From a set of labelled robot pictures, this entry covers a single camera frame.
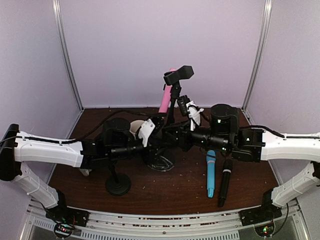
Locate left aluminium frame post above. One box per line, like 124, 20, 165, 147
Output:
52, 0, 84, 111

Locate taped base microphone stand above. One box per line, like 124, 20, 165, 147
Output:
143, 65, 194, 172

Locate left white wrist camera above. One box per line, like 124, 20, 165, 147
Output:
135, 118, 155, 148

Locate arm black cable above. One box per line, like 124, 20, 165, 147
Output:
239, 124, 320, 140
0, 108, 166, 148

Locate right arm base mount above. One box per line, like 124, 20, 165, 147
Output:
238, 189, 289, 239

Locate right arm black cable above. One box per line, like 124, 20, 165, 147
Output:
239, 124, 320, 140

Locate front aluminium rail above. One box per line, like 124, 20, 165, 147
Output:
24, 199, 311, 240

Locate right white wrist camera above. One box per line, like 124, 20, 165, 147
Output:
186, 100, 204, 131

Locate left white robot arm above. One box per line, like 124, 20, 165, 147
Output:
0, 117, 168, 219

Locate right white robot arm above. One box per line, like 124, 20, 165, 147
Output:
162, 102, 320, 208

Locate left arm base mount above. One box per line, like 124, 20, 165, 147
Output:
43, 190, 90, 240

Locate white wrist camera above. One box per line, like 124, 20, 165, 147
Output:
186, 100, 204, 131
135, 118, 155, 148

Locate black toy microphone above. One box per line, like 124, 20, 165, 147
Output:
218, 159, 233, 208

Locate yellow inside cup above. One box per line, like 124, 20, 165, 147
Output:
79, 168, 92, 177

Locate right aluminium frame post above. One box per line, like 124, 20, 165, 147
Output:
241, 0, 273, 112

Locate pink toy microphone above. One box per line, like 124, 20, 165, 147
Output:
158, 83, 172, 113

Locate white ceramic mug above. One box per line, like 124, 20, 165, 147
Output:
129, 120, 145, 139

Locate aluminium frame post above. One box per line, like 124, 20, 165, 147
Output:
241, 0, 273, 112
52, 0, 84, 111

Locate blue toy microphone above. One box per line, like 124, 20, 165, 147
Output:
206, 150, 216, 198

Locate left black microphone stand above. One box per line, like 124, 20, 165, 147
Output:
105, 161, 132, 197

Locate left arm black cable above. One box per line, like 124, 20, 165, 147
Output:
0, 108, 166, 148

